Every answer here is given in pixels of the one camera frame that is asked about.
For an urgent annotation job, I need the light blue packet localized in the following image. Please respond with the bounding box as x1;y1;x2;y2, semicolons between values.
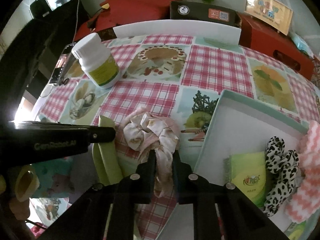
290;32;313;55

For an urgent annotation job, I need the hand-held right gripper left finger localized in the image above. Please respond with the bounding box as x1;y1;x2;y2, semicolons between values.
37;150;158;240

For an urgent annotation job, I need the pale green shallow box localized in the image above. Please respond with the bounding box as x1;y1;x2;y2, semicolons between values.
157;89;320;240

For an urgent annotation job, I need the light green cloth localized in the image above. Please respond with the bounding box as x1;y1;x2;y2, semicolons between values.
92;115;124;184

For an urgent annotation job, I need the yellow hollow object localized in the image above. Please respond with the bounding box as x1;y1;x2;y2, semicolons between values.
14;170;40;202

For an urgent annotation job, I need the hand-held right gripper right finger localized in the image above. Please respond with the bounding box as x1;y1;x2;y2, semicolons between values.
172;150;290;240

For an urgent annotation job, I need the smartphone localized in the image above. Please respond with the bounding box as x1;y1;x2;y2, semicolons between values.
49;42;77;87

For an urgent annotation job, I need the red box with handle hole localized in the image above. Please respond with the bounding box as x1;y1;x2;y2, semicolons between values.
239;12;315;80

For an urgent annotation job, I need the white board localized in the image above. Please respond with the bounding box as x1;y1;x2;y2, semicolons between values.
113;19;242;46

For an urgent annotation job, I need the white plastic bottle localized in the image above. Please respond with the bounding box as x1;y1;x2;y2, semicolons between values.
71;32;120;89

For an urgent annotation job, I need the pink white striped cloth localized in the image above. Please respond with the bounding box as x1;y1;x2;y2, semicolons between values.
285;120;320;223

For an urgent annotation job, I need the leopard print scrunchie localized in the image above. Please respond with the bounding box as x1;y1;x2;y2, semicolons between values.
263;135;300;217

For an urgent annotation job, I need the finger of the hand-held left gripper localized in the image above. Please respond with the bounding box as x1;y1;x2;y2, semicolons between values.
85;126;116;145

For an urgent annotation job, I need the flat red cardboard box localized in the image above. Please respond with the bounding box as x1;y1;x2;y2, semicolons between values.
72;0;185;43

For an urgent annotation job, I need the black box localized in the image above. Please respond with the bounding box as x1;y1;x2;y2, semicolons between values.
170;1;242;28

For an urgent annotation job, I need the cream floral scrunchie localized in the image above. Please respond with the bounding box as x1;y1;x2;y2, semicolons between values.
122;106;180;198

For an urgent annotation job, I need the white cable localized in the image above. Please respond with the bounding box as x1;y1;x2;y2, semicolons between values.
74;0;82;33

